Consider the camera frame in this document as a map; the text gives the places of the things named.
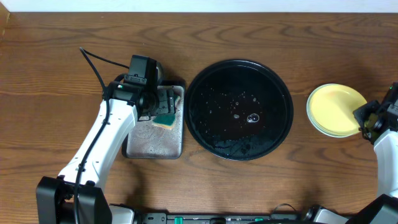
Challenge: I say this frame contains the green scouring sponge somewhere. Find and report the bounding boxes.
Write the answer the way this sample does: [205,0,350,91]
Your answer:
[152,95,181,130]

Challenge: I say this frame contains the yellow round plate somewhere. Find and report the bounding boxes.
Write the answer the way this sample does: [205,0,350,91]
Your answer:
[308,83,368,137]

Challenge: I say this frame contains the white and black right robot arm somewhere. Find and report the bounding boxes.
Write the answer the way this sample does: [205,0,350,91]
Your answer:
[302,83,397,223]

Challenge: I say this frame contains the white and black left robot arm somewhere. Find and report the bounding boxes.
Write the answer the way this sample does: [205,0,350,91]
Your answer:
[36,77,175,223]

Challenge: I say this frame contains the black rectangular soapy water tray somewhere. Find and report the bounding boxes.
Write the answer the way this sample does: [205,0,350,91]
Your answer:
[122,80,185,159]

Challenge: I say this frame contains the black round tray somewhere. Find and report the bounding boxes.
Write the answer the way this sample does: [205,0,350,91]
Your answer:
[184,59,294,161]

